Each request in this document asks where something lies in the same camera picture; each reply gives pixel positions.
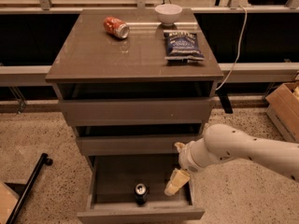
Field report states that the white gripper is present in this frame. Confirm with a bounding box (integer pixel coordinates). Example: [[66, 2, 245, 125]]
[[164, 139, 206, 196]]

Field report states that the dark blue pepsi can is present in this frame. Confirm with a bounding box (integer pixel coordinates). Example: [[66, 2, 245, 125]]
[[135, 183, 149, 205]]

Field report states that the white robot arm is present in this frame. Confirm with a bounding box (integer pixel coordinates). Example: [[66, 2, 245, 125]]
[[164, 124, 299, 196]]

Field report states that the grey middle drawer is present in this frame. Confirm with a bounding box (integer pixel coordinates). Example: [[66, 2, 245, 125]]
[[76, 134, 201, 156]]

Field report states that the grey top drawer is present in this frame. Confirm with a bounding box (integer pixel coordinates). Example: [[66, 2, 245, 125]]
[[59, 98, 214, 126]]

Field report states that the grey open bottom drawer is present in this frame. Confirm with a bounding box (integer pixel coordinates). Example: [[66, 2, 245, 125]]
[[78, 154, 204, 224]]

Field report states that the grey drawer cabinet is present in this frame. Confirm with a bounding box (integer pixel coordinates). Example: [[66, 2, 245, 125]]
[[45, 8, 224, 173]]

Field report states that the red soda can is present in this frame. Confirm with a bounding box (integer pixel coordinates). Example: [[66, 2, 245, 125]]
[[104, 16, 130, 39]]

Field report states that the blue chip bag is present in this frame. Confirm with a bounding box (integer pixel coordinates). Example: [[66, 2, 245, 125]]
[[164, 30, 205, 61]]

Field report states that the brown cardboard box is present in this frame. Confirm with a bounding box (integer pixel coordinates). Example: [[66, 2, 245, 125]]
[[266, 82, 299, 143]]

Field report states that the black metal bar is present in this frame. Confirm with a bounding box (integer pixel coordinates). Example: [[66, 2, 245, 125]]
[[6, 153, 53, 224]]

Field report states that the white bowl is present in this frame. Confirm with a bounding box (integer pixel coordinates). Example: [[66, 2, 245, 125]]
[[155, 4, 182, 26]]

